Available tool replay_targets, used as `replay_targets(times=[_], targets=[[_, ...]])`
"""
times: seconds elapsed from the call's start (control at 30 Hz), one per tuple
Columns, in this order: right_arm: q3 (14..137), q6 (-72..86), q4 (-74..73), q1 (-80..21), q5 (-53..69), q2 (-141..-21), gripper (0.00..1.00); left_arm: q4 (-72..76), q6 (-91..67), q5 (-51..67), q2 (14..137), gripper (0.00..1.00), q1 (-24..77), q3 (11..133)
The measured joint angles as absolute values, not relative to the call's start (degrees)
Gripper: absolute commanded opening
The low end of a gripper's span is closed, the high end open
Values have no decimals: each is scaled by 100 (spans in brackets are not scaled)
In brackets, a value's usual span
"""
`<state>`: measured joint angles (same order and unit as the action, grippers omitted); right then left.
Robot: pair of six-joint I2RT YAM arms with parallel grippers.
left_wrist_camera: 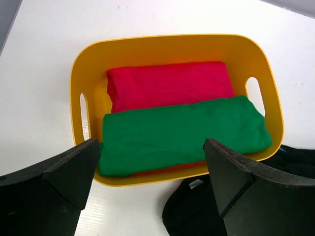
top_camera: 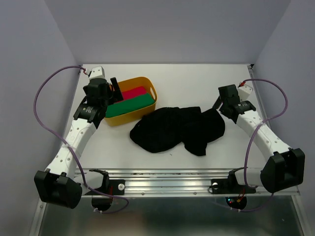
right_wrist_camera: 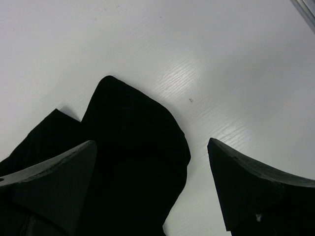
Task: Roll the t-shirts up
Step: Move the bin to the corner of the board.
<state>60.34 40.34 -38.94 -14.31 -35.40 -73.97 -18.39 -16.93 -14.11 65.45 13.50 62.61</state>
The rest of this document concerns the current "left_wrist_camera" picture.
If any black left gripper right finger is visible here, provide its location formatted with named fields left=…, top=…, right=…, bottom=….
left=204, top=139, right=315, bottom=236

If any red rolled t-shirt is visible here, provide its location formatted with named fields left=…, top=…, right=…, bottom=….
left=107, top=61, right=235, bottom=113

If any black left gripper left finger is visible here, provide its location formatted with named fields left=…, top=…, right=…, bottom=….
left=0, top=139, right=99, bottom=236

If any yellow plastic basket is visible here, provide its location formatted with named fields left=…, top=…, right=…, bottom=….
left=69, top=33, right=285, bottom=187

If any green rolled t-shirt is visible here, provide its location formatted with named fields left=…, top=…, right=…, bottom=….
left=98, top=96, right=272, bottom=177

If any black t-shirt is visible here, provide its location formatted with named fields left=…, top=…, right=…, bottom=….
left=162, top=145, right=315, bottom=236

